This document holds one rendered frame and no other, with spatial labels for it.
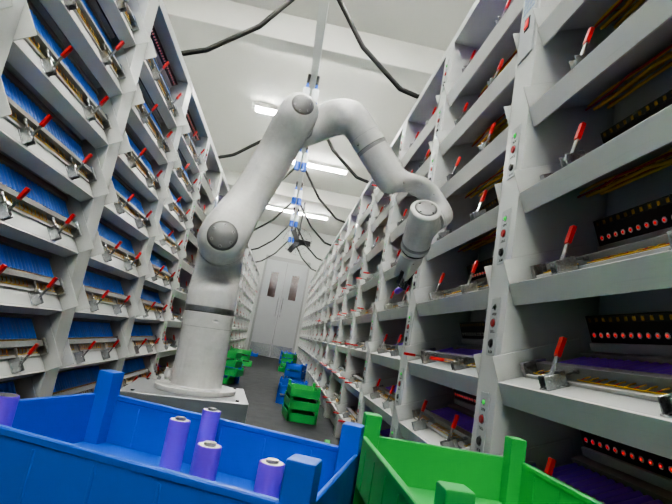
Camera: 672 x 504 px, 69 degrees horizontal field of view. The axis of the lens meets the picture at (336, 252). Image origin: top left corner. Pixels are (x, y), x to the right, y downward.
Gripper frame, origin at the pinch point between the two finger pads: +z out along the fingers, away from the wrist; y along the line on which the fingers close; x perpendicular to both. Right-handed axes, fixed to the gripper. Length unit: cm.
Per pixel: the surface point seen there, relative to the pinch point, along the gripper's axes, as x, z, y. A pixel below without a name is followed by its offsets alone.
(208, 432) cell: 15, -71, 86
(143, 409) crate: 6, -66, 88
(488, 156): 7.0, -43.7, -15.7
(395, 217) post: -39, 49, -72
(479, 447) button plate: 41, -22, 45
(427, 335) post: 12.5, 21.5, -2.0
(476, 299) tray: 24.0, -27.2, 15.4
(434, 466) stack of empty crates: 35, -59, 70
